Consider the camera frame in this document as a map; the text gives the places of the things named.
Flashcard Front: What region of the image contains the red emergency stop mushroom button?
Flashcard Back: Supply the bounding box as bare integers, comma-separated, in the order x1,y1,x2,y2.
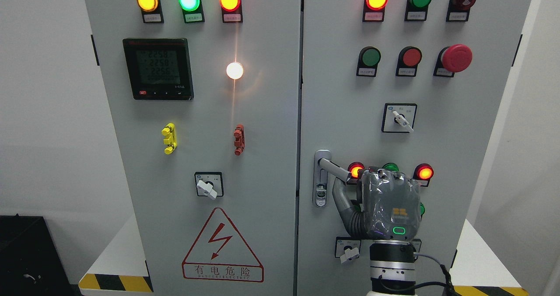
433,44,473,77

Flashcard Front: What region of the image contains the red push button upper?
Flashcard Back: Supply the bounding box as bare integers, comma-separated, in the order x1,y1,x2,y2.
395,46,422,77

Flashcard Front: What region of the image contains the white lit indicator light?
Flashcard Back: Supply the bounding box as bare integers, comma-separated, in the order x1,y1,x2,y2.
226,62,244,80

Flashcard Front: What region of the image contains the red electric hazard warning sign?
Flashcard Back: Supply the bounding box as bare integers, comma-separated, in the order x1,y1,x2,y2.
182,208,265,283

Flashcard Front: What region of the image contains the white platform with hazard stripes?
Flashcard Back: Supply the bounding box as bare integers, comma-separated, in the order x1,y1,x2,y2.
78,216,528,296

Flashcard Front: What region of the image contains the orange indicator light left door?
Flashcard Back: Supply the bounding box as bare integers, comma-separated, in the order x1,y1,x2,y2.
219,0,243,23

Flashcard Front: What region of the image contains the black digital power meter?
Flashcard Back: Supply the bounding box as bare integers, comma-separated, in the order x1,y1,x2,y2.
122,38,194,101

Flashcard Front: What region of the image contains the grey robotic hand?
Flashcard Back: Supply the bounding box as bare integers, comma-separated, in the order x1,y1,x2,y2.
332,169,421,241

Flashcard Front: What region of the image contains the red plastic clip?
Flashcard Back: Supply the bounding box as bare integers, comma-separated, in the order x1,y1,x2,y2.
233,123,245,155

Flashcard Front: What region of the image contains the grey cabinet door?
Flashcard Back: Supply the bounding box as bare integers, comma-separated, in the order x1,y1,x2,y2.
297,0,531,296
85,0,301,296

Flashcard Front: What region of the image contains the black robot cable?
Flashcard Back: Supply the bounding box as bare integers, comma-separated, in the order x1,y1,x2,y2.
379,253,456,296

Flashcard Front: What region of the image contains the left door rotary selector switch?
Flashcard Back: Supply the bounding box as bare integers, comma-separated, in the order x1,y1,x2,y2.
194,172,224,200

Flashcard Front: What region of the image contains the red black buzzer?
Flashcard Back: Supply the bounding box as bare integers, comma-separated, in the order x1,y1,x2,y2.
446,0,476,22

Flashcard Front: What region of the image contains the green lit indicator light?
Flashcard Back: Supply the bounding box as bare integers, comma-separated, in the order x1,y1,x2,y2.
178,0,205,24

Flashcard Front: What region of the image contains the green indicator top right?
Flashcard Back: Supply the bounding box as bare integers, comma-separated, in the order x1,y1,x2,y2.
405,0,432,21

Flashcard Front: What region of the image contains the red lit indicator top right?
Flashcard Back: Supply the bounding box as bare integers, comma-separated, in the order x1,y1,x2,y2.
362,0,388,22

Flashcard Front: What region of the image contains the black rotary knob switch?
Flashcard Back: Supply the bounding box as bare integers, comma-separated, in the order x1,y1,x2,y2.
410,238,422,252

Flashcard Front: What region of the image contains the red lit indicator lower right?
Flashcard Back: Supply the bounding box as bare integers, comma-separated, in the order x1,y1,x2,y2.
413,163,434,187

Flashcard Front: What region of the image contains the yellow indicator light top left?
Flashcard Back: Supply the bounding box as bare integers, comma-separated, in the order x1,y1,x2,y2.
137,0,164,24

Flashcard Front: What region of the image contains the silver cabinet door handle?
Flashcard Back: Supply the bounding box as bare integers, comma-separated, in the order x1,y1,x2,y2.
312,149,352,208

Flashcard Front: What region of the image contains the lower white rotary selector switch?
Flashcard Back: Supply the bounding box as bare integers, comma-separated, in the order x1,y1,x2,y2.
335,237,361,264

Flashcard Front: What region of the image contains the black box at left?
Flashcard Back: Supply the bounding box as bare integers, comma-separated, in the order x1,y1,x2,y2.
0,215,74,296

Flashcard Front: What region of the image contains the green indicator lower middle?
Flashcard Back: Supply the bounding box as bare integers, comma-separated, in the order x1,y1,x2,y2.
382,162,399,172

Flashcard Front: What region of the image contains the red lit indicator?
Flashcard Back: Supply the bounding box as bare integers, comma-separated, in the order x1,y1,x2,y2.
362,0,388,22
413,163,434,187
348,162,365,180

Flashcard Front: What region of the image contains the grey left cabinet door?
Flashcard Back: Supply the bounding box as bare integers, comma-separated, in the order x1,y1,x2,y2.
85,0,301,296

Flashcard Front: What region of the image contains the red lit indicator lower left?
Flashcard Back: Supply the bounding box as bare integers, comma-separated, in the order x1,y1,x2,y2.
348,162,365,180

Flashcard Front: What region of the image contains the green push button upper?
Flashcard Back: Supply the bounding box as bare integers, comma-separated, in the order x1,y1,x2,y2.
356,46,381,77

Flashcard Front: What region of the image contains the upper right rotary selector switch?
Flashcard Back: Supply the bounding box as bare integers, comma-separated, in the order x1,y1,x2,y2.
381,103,418,133

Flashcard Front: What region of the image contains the grey right cabinet door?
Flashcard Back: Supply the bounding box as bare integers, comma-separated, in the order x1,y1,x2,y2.
297,0,531,296

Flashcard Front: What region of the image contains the yellow plastic clip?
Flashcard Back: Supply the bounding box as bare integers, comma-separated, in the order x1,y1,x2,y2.
161,122,178,155

